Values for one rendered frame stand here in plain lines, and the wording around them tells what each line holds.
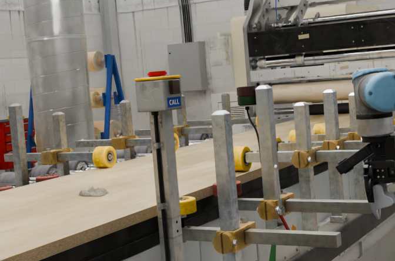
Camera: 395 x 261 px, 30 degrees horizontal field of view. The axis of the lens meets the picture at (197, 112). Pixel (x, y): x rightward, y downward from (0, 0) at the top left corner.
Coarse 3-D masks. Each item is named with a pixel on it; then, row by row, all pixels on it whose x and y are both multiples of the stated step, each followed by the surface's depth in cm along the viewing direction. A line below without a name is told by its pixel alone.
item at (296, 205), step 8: (240, 200) 205; (248, 200) 204; (256, 200) 203; (288, 200) 198; (296, 200) 197; (304, 200) 196; (312, 200) 195; (320, 200) 194; (328, 200) 194; (336, 200) 193; (344, 200) 192; (352, 200) 191; (360, 200) 190; (240, 208) 205; (248, 208) 204; (256, 208) 203; (288, 208) 198; (296, 208) 197; (304, 208) 196; (312, 208) 195; (320, 208) 194; (328, 208) 192; (336, 208) 191; (344, 208) 190; (352, 208) 189; (360, 208) 188; (368, 208) 187
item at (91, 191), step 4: (92, 188) 210; (100, 188) 212; (104, 188) 212; (80, 192) 211; (84, 192) 209; (88, 192) 209; (92, 192) 208; (96, 192) 208; (100, 192) 208; (104, 192) 210; (108, 192) 211
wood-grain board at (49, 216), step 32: (288, 128) 382; (128, 160) 291; (192, 160) 274; (0, 192) 231; (32, 192) 225; (64, 192) 219; (128, 192) 209; (192, 192) 201; (0, 224) 176; (32, 224) 173; (64, 224) 169; (96, 224) 166; (128, 224) 174; (0, 256) 142; (32, 256) 146
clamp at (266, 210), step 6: (282, 198) 197; (288, 198) 201; (264, 204) 194; (270, 204) 193; (276, 204) 194; (282, 204) 197; (258, 210) 195; (264, 210) 194; (270, 210) 193; (264, 216) 194; (270, 216) 193; (276, 216) 195
